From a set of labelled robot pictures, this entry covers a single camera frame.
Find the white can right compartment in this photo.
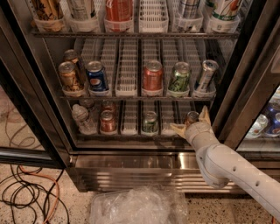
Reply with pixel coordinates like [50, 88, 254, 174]
[245, 114, 268, 139]

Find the top wire shelf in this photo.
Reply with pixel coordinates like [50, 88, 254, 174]
[32, 31, 239, 39]

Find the green can bottom shelf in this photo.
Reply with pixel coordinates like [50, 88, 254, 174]
[142, 111, 158, 133]

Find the slim silver can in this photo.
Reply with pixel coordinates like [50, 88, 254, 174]
[194, 59, 219, 93]

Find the clear plastic bag bin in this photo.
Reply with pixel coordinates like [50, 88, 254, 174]
[89, 185, 189, 224]

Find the tall gold can top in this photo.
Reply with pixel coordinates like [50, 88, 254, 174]
[31, 0, 63, 21]

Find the gold brown can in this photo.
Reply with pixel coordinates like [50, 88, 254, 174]
[59, 61, 83, 91]
[63, 49, 86, 80]

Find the black cable on floor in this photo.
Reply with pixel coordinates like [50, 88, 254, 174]
[0, 163, 71, 224]

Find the middle wire shelf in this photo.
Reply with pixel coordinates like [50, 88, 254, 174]
[59, 96, 214, 102]

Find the fridge glass door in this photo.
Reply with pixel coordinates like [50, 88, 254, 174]
[211, 23, 280, 170]
[0, 26, 67, 168]

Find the red can bottom rear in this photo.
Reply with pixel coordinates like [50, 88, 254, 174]
[101, 100, 116, 114]

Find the orange can bottom shelf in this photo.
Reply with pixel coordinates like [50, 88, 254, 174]
[184, 111, 200, 126]

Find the green can middle shelf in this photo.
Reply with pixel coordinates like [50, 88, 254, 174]
[168, 61, 191, 92]

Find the red can middle shelf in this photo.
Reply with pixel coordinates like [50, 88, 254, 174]
[143, 60, 163, 91]

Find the fridge glass door right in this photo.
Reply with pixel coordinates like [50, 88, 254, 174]
[211, 23, 280, 170]

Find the fridge glass door left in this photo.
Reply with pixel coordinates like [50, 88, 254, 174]
[0, 26, 67, 168]

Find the orange cable on floor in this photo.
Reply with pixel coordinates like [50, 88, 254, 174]
[17, 164, 61, 224]

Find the blue can right compartment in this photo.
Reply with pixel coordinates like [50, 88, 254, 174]
[263, 102, 280, 137]

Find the steel fridge base grille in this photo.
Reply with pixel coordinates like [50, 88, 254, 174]
[66, 152, 280, 195]

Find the empty white tray top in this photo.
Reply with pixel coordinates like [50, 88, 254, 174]
[138, 0, 169, 33]

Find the red can bottom front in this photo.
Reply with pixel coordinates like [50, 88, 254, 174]
[100, 110, 116, 132]

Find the tall silver can top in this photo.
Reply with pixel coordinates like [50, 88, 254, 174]
[67, 0, 96, 21]

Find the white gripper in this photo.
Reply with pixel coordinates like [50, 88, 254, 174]
[170, 105, 219, 151]

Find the white green can top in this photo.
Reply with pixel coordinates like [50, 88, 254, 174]
[212, 0, 242, 21]

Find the red cola can top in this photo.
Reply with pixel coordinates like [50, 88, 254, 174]
[105, 0, 133, 22]

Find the blue pepsi can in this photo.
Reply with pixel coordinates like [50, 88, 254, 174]
[86, 60, 109, 92]

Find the clear plastic water bottle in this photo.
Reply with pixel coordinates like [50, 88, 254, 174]
[72, 104, 96, 135]

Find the gold brown can front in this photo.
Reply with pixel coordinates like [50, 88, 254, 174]
[59, 61, 83, 91]

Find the gold brown can rear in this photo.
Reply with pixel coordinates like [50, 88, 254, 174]
[63, 49, 86, 80]

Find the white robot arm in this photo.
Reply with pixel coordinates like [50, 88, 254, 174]
[170, 106, 280, 221]

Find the striped silver can top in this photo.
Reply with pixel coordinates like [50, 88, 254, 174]
[178, 0, 200, 18]

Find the wire shelf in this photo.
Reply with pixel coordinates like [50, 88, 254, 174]
[59, 96, 214, 102]
[32, 31, 239, 39]

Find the green can shelf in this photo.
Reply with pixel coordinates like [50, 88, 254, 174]
[168, 61, 191, 92]
[142, 111, 158, 133]

